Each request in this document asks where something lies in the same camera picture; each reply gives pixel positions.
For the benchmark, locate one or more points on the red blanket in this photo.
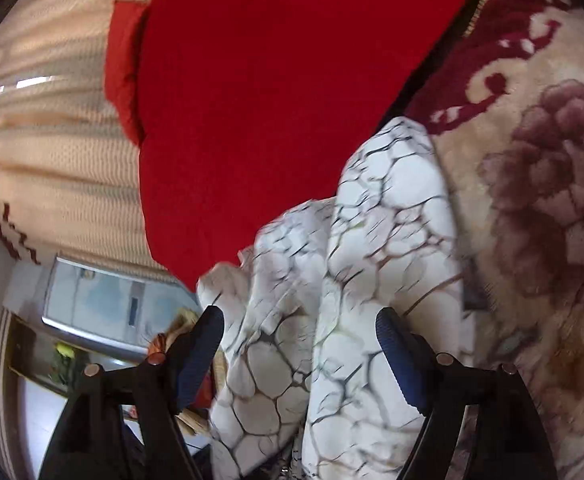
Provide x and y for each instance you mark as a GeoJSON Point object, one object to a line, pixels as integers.
{"type": "Point", "coordinates": [272, 110]}

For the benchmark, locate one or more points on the red cardboard box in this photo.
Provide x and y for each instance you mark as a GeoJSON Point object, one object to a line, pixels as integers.
{"type": "Point", "coordinates": [204, 395]}

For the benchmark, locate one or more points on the red pillow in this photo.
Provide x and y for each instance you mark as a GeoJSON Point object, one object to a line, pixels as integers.
{"type": "Point", "coordinates": [124, 70]}

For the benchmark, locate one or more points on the floral plush blanket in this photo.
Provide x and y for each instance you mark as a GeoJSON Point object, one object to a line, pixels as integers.
{"type": "Point", "coordinates": [547, 185]}

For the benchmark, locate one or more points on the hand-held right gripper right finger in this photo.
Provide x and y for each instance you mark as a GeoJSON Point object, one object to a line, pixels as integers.
{"type": "Point", "coordinates": [404, 360]}

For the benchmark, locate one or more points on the white crackle-print coat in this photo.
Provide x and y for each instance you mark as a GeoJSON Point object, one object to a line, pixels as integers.
{"type": "Point", "coordinates": [387, 240]}

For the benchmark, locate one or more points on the standing air conditioner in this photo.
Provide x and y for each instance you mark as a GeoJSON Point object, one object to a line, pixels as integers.
{"type": "Point", "coordinates": [97, 305]}

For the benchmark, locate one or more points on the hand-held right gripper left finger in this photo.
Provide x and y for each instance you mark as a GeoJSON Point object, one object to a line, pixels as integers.
{"type": "Point", "coordinates": [197, 360]}

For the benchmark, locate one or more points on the beige dotted curtain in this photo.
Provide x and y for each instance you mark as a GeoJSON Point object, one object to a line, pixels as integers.
{"type": "Point", "coordinates": [62, 160]}

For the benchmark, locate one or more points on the orange patterned cloth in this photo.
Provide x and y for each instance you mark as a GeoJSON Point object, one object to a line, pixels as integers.
{"type": "Point", "coordinates": [157, 344]}

